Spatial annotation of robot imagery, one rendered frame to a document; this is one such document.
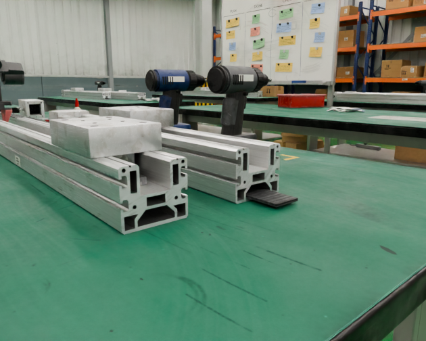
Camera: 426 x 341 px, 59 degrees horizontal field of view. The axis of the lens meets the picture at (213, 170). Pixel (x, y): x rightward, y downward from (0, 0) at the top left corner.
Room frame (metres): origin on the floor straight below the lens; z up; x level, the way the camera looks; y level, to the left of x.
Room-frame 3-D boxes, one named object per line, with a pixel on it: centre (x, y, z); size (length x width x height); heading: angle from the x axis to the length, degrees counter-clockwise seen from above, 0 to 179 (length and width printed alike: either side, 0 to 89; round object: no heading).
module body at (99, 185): (0.77, 0.33, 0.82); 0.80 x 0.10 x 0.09; 40
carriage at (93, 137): (0.58, 0.17, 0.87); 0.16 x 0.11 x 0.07; 40
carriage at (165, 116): (0.90, 0.18, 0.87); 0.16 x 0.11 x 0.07; 40
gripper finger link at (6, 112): (1.24, 0.70, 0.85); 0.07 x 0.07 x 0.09; 40
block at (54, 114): (1.23, 0.48, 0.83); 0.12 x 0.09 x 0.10; 130
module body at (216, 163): (0.90, 0.18, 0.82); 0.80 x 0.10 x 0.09; 40
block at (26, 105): (2.04, 0.97, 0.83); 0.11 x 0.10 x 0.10; 130
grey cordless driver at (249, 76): (0.89, -0.07, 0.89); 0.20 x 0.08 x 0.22; 135
